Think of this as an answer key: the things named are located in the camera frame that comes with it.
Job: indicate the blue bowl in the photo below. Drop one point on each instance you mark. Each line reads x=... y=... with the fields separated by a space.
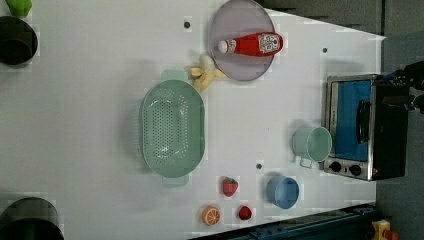
x=282 y=191

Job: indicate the black cylinder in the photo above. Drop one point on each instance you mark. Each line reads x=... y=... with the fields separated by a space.
x=18 y=41
x=30 y=218

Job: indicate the black cylinder lower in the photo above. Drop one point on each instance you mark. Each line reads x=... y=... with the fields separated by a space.
x=30 y=218

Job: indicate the peeled toy banana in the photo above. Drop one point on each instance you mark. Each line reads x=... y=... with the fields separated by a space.
x=205 y=73

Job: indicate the green cylinder object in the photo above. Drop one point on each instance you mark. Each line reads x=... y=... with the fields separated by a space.
x=19 y=8

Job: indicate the silver toaster oven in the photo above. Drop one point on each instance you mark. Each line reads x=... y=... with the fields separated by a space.
x=368 y=124

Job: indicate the green plastic strainer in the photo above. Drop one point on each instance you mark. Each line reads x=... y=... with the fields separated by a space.
x=172 y=135

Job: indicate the red ketchup bottle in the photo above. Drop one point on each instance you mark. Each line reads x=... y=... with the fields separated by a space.
x=262 y=44

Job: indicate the grey round plate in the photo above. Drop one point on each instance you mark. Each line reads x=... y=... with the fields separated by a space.
x=238 y=18

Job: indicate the small red toy fruit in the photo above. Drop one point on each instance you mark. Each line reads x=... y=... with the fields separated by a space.
x=245 y=213

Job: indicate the toy orange half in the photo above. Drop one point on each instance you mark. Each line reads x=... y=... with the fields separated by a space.
x=210 y=216

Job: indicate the toy strawberry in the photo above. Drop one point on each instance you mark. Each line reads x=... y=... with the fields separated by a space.
x=229 y=186

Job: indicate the black cylinder upper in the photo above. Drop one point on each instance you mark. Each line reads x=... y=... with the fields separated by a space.
x=18 y=41

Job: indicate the green mug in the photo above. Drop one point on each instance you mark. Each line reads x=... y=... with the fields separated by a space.
x=311 y=145

